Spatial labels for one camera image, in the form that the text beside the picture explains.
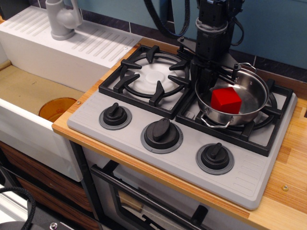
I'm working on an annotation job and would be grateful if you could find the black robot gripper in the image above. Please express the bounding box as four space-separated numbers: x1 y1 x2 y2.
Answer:
178 26 241 94

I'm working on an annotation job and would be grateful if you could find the red wooden cube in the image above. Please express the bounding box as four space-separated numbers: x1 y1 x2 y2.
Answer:
211 87 242 114

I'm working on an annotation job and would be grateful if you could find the stainless steel pan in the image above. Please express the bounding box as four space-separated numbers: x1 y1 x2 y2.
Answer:
195 69 270 128

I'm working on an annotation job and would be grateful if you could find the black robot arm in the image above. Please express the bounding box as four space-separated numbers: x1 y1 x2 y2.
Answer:
178 0 243 94

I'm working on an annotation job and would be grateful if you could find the grey toy stove top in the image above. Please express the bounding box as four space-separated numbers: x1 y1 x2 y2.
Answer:
67 45 297 209

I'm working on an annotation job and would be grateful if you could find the black middle stove knob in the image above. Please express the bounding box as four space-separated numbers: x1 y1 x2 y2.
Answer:
141 118 183 154

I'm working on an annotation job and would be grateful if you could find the black stove knob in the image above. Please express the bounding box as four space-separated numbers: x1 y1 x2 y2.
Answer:
141 118 183 154
196 143 235 175
99 103 132 130

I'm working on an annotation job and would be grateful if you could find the black right stove knob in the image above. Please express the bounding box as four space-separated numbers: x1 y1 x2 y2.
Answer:
196 143 235 175

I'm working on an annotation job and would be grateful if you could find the black left stove knob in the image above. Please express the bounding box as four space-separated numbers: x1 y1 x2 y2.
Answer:
99 103 132 130

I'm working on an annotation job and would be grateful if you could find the black left burner grate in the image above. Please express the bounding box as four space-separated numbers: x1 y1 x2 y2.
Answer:
99 45 193 119

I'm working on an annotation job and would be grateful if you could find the black burner grate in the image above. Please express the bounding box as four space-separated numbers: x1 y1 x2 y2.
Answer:
176 78 297 157
99 45 193 119

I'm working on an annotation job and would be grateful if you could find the black right burner grate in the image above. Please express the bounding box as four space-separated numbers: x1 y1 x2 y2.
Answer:
176 78 297 157

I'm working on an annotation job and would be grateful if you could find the toy oven door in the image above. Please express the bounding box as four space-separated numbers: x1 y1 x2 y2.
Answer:
83 148 253 230

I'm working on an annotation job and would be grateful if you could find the grey toy faucet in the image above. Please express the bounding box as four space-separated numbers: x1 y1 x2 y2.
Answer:
46 0 83 41

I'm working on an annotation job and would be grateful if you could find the orange plastic plate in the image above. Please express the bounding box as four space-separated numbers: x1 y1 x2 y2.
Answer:
38 97 76 122

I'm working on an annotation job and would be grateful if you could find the white toy sink unit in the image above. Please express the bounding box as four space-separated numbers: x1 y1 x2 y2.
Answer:
0 6 141 182

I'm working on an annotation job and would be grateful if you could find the wooden drawer front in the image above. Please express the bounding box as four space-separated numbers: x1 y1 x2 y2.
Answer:
0 142 101 230

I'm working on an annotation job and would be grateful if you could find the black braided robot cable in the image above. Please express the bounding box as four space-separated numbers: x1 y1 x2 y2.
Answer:
143 0 245 47

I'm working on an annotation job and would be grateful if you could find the black oven door handle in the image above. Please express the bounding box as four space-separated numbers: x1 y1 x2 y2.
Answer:
90 160 208 230

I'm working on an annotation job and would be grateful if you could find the black braided foreground cable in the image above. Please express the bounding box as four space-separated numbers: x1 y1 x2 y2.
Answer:
0 186 36 230

